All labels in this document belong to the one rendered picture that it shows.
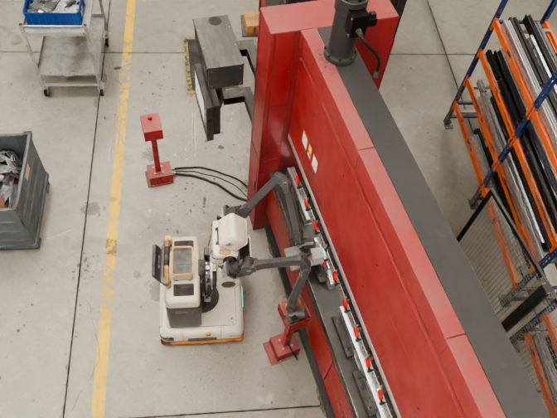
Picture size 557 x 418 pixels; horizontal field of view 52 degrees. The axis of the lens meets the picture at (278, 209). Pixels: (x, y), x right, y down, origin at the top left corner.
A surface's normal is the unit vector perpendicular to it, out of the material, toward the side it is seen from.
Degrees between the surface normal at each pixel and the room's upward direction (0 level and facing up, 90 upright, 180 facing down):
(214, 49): 1
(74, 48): 0
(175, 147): 0
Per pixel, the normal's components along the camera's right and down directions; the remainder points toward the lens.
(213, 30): 0.08, -0.54
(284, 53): 0.29, 0.82
